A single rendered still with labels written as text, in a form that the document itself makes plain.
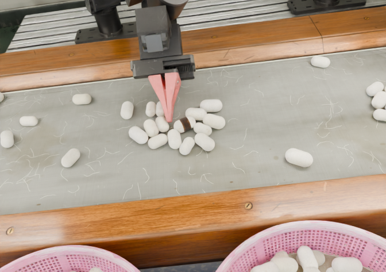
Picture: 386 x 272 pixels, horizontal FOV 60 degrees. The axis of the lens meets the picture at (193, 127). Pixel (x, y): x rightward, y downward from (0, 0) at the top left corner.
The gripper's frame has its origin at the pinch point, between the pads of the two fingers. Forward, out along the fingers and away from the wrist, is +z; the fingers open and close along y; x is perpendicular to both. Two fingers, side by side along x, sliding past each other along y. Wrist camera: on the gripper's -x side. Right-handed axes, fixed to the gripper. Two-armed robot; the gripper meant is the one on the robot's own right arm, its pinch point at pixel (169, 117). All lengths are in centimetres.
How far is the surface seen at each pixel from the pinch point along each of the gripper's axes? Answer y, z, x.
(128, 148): -6.7, 4.4, -1.4
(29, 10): -114, -109, 178
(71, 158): -15.1, 5.2, -4.1
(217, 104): 8.1, -1.3, 1.0
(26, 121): -25.2, -2.2, 2.1
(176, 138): 1.1, 3.7, -3.4
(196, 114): 4.6, 0.1, 0.1
